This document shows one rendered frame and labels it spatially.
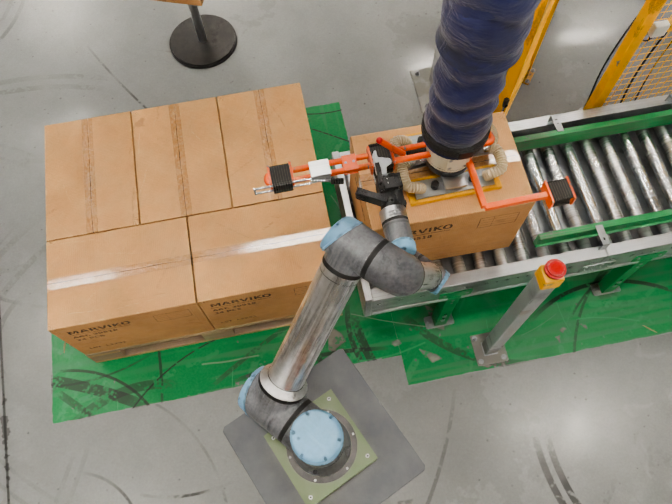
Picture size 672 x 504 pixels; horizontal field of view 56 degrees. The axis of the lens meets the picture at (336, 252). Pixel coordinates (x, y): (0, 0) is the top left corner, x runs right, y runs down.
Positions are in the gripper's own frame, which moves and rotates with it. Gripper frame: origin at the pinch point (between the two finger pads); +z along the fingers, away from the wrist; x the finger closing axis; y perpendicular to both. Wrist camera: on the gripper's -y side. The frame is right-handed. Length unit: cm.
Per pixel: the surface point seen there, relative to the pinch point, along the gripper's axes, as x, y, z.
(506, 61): 55, 32, -10
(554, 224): -53, 77, -15
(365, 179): -12.9, -2.3, -0.1
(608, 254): -49, 92, -35
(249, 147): -53, -44, 49
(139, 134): -53, -92, 66
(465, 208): -13.0, 30.1, -18.8
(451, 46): 57, 18, -4
